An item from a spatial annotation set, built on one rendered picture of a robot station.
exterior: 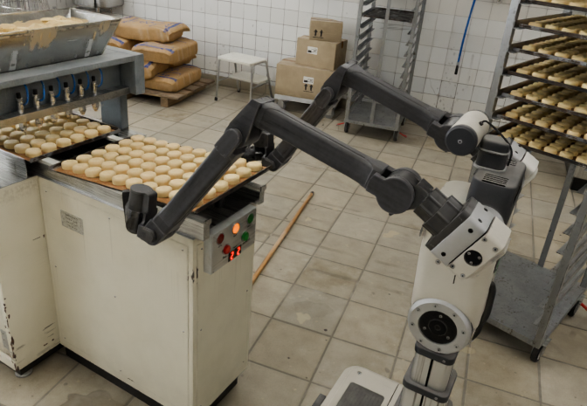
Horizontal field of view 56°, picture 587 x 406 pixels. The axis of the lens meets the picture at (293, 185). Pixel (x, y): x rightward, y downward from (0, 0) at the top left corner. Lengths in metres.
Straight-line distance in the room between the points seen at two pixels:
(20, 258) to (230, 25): 4.32
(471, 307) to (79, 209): 1.27
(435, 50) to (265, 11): 1.75
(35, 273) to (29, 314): 0.16
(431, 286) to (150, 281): 0.90
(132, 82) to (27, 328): 1.02
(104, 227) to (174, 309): 0.35
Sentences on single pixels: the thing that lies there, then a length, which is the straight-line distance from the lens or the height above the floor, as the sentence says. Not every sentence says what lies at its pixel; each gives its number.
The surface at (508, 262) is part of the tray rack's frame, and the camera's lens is 3.17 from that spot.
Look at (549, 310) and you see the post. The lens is 2.57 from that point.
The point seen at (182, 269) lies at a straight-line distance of 1.71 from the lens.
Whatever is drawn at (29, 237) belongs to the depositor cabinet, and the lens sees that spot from 2.16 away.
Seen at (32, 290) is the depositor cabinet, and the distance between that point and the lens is 2.27.
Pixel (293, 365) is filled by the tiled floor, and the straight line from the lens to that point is 2.45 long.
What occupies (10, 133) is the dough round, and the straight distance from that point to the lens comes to 2.25.
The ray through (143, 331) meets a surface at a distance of 2.01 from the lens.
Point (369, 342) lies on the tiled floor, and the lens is 2.61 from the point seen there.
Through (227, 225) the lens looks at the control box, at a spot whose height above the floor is 0.84.
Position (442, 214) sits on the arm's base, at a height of 1.19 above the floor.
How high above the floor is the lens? 1.69
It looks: 26 degrees down
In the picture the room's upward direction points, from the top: 5 degrees clockwise
